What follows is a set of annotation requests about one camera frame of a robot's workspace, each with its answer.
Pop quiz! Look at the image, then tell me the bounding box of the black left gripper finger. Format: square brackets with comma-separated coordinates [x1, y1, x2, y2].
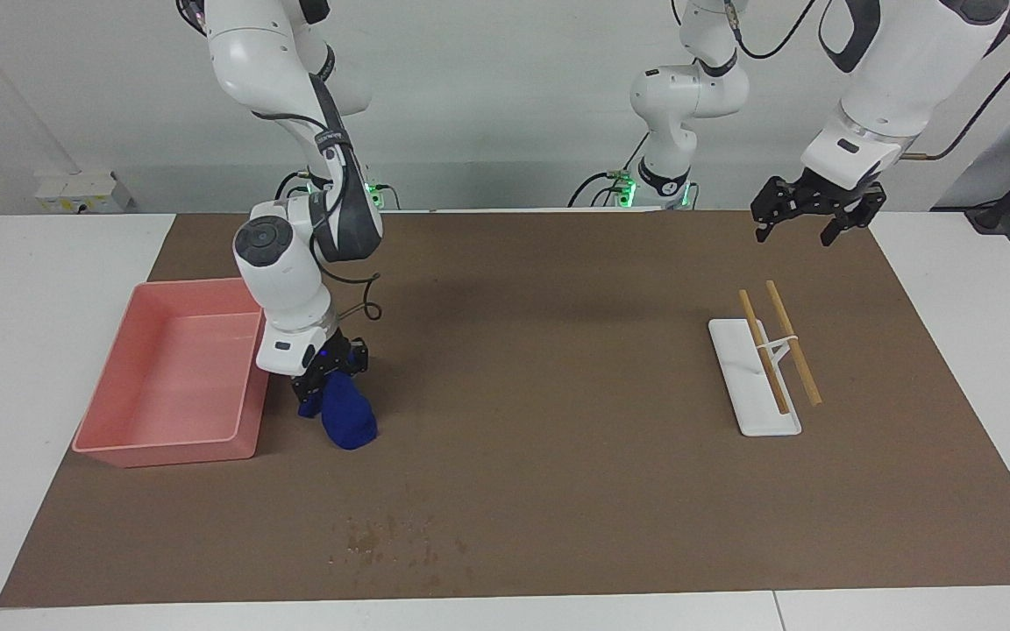
[750, 175, 792, 244]
[818, 188, 889, 247]

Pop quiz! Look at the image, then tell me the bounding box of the blue towel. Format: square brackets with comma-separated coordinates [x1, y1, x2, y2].
[297, 372, 378, 451]

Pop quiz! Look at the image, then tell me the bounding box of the white towel rack base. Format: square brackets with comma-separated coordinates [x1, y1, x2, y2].
[708, 317, 803, 438]

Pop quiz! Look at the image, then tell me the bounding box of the wooden rack rod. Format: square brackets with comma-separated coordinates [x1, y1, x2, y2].
[738, 289, 792, 416]
[765, 280, 823, 407]

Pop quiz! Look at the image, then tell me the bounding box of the pink plastic bin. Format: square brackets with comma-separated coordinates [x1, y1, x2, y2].
[72, 275, 281, 469]

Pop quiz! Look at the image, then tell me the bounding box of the brown table mat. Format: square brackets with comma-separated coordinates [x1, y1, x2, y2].
[0, 209, 1010, 609]

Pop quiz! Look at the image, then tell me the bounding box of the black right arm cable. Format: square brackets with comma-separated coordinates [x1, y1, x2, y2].
[317, 259, 383, 323]

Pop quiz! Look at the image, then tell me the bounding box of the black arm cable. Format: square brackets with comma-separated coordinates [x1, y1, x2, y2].
[317, 259, 383, 323]
[720, 0, 1010, 160]

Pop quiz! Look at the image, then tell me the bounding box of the white wire rod bracket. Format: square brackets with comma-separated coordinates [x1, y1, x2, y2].
[755, 333, 800, 370]

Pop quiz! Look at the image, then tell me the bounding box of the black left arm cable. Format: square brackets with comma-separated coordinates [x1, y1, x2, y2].
[720, 0, 1010, 160]

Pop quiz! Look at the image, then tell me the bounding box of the white wall socket box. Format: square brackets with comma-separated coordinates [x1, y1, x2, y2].
[35, 171, 133, 214]

